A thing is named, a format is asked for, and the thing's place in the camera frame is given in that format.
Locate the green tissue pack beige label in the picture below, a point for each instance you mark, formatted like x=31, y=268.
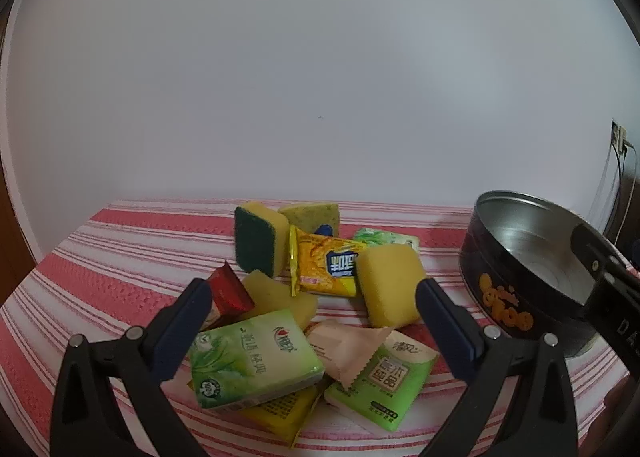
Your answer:
x=390, y=387

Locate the beige snack packet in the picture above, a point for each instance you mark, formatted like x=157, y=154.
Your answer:
x=345, y=347

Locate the plain yellow sponge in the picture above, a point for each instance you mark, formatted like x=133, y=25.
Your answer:
x=392, y=284
x=270, y=292

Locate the black round metal tin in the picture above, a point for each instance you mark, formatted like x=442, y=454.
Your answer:
x=500, y=277

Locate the red white striped cloth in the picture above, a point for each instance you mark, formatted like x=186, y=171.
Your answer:
x=125, y=257

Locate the green-speckled yellow sponge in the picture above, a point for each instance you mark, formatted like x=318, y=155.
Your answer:
x=310, y=216

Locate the green leaf-print tissue pack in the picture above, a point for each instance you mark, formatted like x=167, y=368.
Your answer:
x=250, y=357
x=385, y=237

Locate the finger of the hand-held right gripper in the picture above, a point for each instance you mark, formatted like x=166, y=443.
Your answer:
x=595, y=252

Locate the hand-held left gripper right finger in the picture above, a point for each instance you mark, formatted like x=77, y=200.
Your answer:
x=445, y=332

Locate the dark blue toy figure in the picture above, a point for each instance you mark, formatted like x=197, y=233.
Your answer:
x=325, y=228

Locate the yellow sponge with green scourer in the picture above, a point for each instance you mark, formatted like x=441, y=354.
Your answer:
x=255, y=237

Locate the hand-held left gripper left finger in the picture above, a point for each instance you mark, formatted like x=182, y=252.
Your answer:
x=182, y=327

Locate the brown wooden furniture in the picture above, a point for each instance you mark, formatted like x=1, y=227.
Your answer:
x=10, y=237

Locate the red snack packet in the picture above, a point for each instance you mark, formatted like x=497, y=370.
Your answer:
x=230, y=294

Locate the white wall socket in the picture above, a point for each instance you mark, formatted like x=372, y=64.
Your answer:
x=620, y=134

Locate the yellow biscuit packet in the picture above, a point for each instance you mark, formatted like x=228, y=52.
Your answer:
x=325, y=267

